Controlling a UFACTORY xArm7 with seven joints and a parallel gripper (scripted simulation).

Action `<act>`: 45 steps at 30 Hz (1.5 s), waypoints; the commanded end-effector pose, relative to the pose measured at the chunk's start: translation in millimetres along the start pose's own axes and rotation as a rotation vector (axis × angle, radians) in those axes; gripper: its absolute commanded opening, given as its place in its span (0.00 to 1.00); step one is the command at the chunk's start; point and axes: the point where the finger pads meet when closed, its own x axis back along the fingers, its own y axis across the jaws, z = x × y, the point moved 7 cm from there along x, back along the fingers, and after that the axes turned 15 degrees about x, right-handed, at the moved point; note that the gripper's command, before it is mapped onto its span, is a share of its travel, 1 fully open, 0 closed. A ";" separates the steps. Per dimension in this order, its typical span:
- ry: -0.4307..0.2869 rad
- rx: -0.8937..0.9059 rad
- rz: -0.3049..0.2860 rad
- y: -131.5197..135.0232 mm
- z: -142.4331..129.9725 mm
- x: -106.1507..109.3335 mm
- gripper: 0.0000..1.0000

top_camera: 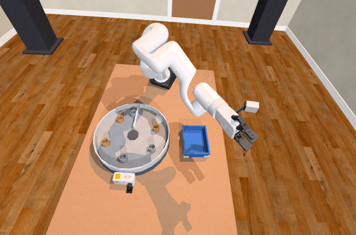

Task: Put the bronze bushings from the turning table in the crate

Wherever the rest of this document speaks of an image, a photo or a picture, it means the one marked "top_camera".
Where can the blue tray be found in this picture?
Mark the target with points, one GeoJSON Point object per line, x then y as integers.
{"type": "Point", "coordinates": [195, 141]}

